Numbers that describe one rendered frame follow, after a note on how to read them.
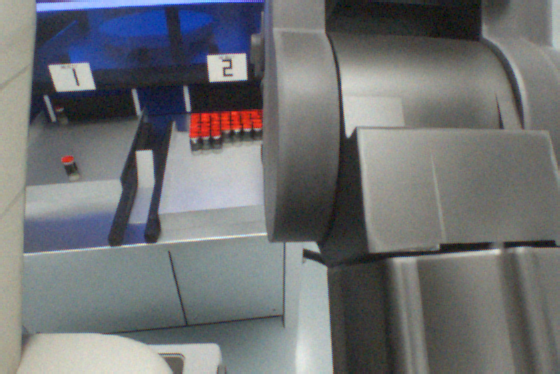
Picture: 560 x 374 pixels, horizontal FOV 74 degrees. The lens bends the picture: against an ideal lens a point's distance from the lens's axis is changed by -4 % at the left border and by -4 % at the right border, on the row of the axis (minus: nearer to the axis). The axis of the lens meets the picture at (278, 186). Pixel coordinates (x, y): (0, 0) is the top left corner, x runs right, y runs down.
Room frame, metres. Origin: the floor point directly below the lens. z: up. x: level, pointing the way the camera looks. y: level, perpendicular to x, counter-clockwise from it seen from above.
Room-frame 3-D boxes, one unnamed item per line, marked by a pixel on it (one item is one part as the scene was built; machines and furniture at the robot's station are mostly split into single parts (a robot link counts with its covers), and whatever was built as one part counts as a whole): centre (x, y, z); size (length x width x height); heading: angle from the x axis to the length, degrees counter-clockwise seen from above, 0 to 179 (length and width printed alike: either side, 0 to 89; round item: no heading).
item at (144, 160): (0.56, 0.25, 0.91); 0.14 x 0.03 x 0.06; 7
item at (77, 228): (0.67, 0.26, 0.87); 0.70 x 0.48 x 0.02; 98
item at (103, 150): (0.72, 0.44, 0.90); 0.34 x 0.26 x 0.04; 8
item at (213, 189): (0.66, 0.09, 0.90); 0.34 x 0.26 x 0.04; 8
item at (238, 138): (0.74, 0.10, 0.90); 0.18 x 0.02 x 0.05; 98
